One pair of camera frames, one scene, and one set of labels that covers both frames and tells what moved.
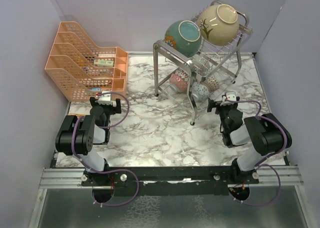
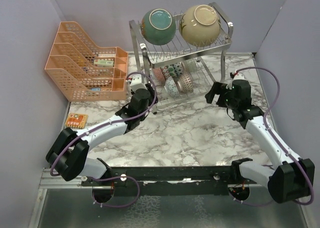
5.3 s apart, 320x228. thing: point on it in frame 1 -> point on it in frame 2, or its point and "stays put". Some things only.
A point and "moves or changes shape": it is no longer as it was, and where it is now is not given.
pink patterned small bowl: [180, 80] -> [159, 75]
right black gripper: [218, 105] -> [223, 90]
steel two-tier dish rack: [187, 81] moves or changes shape
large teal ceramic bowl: [184, 36] -> [158, 26]
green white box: [103, 63] stays put
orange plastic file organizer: [83, 69] stays put
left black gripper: [115, 109] -> [152, 95]
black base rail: [192, 180] stays put
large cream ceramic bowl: [219, 24] -> [200, 25]
